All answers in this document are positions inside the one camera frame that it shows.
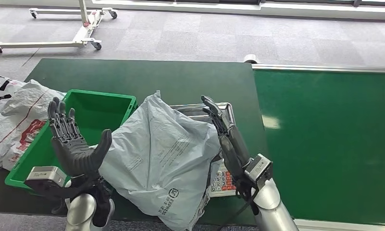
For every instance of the steel scale with keypad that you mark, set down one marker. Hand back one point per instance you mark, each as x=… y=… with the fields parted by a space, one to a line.
x=192 y=111

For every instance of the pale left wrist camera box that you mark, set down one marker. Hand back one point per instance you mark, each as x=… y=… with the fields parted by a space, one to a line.
x=45 y=175

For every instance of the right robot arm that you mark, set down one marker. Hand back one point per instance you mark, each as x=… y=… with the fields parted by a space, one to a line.
x=272 y=210

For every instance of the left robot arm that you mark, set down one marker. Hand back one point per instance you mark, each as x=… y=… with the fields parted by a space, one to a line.
x=80 y=210

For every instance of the green conveyor belt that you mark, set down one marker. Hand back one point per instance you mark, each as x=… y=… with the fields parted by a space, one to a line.
x=322 y=143

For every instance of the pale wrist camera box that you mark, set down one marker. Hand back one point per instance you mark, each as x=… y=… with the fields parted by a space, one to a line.
x=45 y=175
x=259 y=169

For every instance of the white wheeled stand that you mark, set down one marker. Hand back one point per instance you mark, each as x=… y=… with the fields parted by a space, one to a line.
x=84 y=32

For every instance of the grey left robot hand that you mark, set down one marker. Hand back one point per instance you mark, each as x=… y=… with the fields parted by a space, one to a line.
x=73 y=153

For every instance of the white conveyor end roller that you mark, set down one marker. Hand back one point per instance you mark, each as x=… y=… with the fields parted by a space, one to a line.
x=251 y=59

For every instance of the grey SF Express poly package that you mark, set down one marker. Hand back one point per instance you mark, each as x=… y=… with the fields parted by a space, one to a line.
x=157 y=153

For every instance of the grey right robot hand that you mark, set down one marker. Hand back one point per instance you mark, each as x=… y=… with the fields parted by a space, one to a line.
x=233 y=150

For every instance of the white woven sack red print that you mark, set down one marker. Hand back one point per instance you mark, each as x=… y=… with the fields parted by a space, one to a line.
x=17 y=127

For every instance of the green plastic crate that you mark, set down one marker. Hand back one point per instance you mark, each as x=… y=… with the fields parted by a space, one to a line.
x=93 y=111

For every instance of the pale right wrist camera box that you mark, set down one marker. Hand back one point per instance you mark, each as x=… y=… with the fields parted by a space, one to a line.
x=259 y=169

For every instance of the white woven sack black print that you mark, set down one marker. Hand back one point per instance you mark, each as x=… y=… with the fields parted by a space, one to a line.
x=1 y=87

